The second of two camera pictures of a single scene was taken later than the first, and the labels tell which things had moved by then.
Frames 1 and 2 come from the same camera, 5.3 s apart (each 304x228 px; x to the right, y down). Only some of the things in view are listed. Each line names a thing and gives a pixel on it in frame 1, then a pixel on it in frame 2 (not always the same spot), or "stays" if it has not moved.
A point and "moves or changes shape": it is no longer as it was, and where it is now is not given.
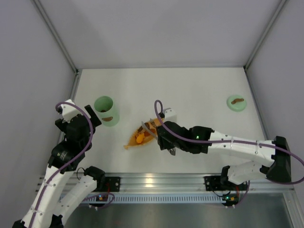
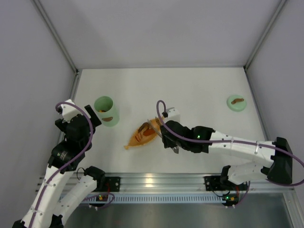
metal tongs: x=172 y=151 moves or changes shape
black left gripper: x=92 y=115 stays
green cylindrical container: x=107 y=111 stays
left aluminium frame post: x=77 y=71 stays
